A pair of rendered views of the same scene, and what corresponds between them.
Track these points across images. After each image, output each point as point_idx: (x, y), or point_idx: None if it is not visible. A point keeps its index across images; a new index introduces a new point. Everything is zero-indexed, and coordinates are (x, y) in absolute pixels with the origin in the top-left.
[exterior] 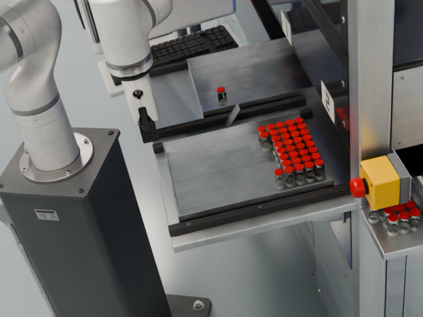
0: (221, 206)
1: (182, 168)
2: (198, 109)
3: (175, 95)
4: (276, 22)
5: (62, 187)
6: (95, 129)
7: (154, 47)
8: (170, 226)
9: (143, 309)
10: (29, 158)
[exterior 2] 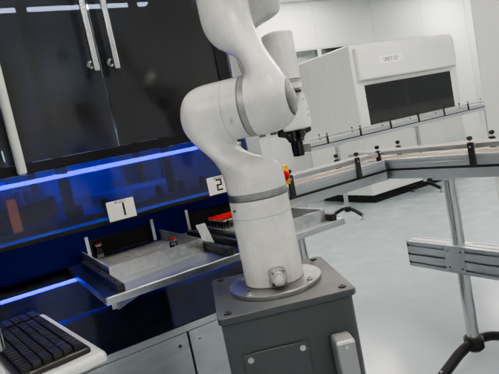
0: (304, 208)
1: None
2: (183, 257)
3: (160, 270)
4: (25, 289)
5: (315, 266)
6: (215, 288)
7: (11, 346)
8: (330, 214)
9: None
10: (287, 287)
